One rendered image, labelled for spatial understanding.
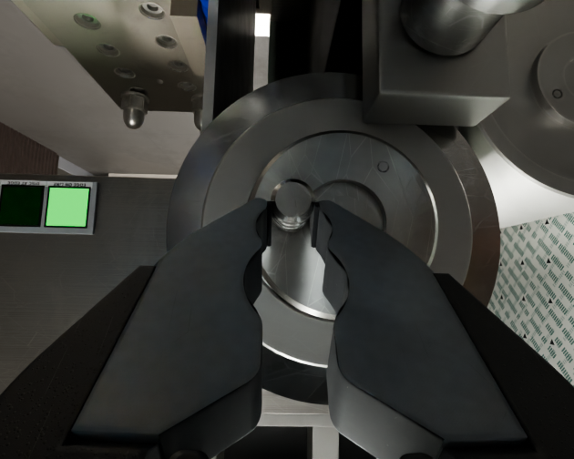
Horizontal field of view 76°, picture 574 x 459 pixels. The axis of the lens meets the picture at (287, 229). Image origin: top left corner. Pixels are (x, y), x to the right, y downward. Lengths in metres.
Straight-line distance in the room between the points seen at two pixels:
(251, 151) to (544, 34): 0.16
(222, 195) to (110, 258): 0.39
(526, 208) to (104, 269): 0.47
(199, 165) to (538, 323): 0.28
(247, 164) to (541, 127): 0.14
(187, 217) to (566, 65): 0.19
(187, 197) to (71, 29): 0.33
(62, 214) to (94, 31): 0.23
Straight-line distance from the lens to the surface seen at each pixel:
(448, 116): 0.17
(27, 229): 0.58
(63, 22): 0.46
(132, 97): 0.56
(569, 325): 0.32
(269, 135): 0.16
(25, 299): 0.58
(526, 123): 0.21
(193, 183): 0.17
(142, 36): 0.45
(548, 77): 0.22
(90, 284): 0.54
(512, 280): 0.37
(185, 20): 0.38
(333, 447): 0.54
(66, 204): 0.56
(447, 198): 0.17
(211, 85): 0.19
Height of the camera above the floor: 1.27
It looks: 8 degrees down
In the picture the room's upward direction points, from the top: 179 degrees counter-clockwise
